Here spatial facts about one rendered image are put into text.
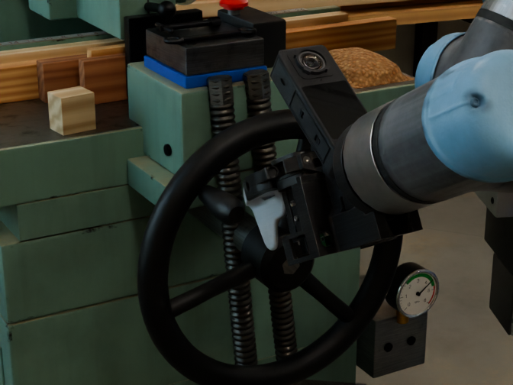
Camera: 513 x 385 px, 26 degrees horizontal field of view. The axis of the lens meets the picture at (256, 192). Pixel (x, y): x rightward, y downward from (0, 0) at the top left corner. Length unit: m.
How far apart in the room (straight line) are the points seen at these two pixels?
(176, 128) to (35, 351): 0.29
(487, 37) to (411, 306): 0.58
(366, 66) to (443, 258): 1.79
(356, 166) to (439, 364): 1.82
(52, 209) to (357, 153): 0.48
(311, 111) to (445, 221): 2.52
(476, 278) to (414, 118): 2.30
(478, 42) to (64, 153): 0.47
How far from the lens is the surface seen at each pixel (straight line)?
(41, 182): 1.13
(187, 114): 1.07
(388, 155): 0.71
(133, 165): 1.14
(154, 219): 0.99
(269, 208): 0.90
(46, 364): 1.22
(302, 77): 0.84
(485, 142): 0.65
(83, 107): 1.14
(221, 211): 0.95
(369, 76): 1.31
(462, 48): 0.85
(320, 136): 0.81
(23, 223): 1.14
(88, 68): 1.23
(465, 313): 2.78
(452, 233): 3.24
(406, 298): 1.34
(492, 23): 0.84
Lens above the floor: 1.25
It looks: 21 degrees down
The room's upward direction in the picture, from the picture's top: straight up
